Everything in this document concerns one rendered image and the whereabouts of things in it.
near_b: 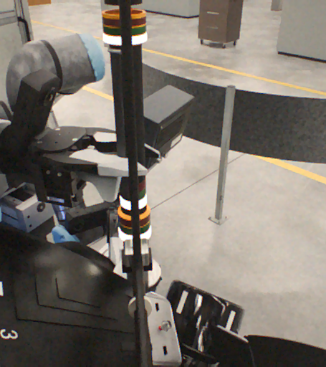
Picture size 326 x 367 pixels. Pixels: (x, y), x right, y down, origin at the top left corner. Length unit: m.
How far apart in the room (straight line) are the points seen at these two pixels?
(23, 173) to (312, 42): 6.53
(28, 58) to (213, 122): 1.71
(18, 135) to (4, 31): 2.18
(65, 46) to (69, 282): 0.60
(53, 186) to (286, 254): 2.19
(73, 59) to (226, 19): 6.43
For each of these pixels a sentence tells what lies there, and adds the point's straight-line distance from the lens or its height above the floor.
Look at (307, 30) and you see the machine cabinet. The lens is 6.93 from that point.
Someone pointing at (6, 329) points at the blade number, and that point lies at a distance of 0.38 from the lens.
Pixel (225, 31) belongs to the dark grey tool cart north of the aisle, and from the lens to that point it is 7.31.
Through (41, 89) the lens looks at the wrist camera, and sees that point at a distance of 0.46.
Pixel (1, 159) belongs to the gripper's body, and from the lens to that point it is 0.54.
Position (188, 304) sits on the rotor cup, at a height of 1.25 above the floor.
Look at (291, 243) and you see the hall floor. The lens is 2.68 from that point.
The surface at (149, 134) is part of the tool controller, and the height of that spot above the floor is 1.18.
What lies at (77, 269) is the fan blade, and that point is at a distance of 0.47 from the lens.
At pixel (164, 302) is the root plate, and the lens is 0.57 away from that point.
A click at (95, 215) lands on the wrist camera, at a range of 0.82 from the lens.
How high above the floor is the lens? 1.69
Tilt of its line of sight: 32 degrees down
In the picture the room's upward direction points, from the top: straight up
